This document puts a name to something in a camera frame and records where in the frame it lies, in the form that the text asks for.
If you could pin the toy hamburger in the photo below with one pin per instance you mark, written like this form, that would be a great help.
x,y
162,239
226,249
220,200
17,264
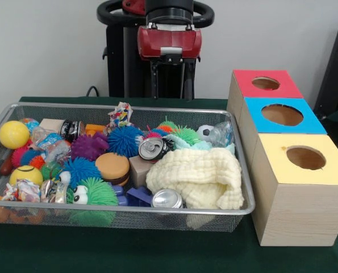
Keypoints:
x,y
112,167

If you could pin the purple spiky ball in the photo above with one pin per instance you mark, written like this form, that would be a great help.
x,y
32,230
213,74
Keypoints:
x,y
89,146

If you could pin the blue fuzzy toy with eyes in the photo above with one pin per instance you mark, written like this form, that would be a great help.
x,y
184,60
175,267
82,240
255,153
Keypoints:
x,y
80,170

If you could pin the black crushed soda can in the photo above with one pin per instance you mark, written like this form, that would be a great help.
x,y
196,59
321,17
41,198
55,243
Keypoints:
x,y
154,148

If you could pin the green fuzzy toy with eyes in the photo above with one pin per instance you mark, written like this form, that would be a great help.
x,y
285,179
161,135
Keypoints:
x,y
100,192

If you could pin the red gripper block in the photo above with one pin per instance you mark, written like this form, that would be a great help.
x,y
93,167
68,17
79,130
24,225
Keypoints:
x,y
168,42

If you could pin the shallow clear mesh bin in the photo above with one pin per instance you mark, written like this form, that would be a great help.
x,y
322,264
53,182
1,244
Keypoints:
x,y
157,220

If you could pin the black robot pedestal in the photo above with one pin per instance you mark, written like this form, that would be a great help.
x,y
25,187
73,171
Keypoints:
x,y
123,71

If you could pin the yellow smiley face ball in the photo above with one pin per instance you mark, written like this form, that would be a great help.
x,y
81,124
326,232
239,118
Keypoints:
x,y
26,175

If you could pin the silver crushed can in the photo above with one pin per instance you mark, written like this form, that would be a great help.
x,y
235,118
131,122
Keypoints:
x,y
166,199

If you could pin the small black white soccer ball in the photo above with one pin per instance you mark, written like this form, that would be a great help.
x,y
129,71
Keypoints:
x,y
205,133

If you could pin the wooden box with three holes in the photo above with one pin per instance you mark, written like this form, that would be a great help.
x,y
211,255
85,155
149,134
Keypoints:
x,y
299,213

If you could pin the plain yellow ball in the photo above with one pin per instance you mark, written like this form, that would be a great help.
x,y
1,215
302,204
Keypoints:
x,y
14,134

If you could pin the cream waffle cloth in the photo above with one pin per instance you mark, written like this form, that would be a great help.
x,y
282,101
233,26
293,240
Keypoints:
x,y
197,176

